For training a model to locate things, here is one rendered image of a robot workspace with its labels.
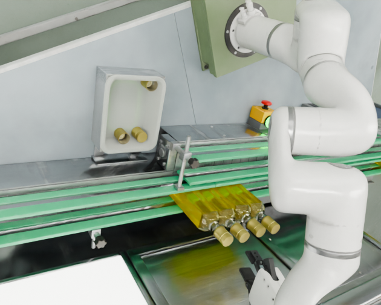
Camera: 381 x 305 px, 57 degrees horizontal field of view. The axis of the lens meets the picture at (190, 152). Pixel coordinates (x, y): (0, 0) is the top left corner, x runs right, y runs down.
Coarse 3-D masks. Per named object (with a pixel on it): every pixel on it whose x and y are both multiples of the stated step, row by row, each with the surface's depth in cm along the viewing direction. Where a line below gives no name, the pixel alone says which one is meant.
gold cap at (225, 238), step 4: (216, 228) 92; (220, 228) 92; (224, 228) 92; (216, 232) 91; (220, 232) 91; (224, 232) 90; (228, 232) 91; (216, 236) 92; (220, 236) 90; (224, 236) 89; (228, 236) 89; (232, 236) 90; (220, 240) 90; (224, 240) 89; (228, 240) 90; (232, 240) 91; (224, 244) 90; (228, 244) 91
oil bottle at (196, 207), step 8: (184, 192) 102; (192, 192) 103; (176, 200) 106; (184, 200) 101; (192, 200) 99; (200, 200) 100; (184, 208) 102; (192, 208) 98; (200, 208) 96; (208, 208) 97; (192, 216) 98; (200, 216) 95; (208, 216) 94; (216, 216) 95; (200, 224) 95; (208, 224) 94
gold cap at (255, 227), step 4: (252, 220) 98; (256, 220) 98; (248, 224) 98; (252, 224) 97; (256, 224) 97; (260, 224) 97; (248, 228) 99; (252, 228) 97; (256, 228) 96; (260, 228) 95; (264, 228) 96; (252, 232) 98; (256, 232) 95; (260, 232) 96; (264, 232) 97; (256, 236) 96; (260, 236) 97
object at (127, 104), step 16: (112, 80) 88; (128, 80) 98; (160, 80) 95; (112, 96) 98; (128, 96) 100; (144, 96) 103; (160, 96) 98; (112, 112) 100; (128, 112) 103; (144, 112) 105; (160, 112) 100; (112, 128) 102; (128, 128) 105; (144, 128) 107; (112, 144) 100; (128, 144) 102; (144, 144) 104
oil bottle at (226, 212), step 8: (200, 192) 105; (208, 192) 105; (216, 192) 106; (208, 200) 102; (216, 200) 102; (224, 200) 103; (216, 208) 99; (224, 208) 99; (232, 208) 100; (224, 216) 97; (232, 216) 98; (224, 224) 98
